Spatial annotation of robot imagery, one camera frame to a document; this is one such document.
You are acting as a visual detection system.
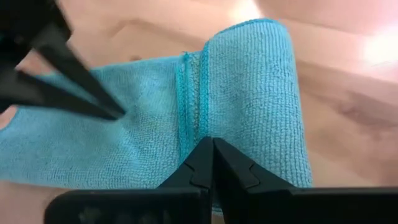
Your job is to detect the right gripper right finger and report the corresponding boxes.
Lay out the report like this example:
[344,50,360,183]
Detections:
[213,138,296,224]

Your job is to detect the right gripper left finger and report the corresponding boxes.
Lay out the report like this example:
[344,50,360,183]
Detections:
[158,136,214,191]

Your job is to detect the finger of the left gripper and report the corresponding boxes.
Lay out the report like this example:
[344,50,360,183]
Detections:
[40,39,126,118]
[0,71,121,121]

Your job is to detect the blue microfiber towel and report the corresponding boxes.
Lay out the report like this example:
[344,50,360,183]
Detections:
[0,18,313,216]

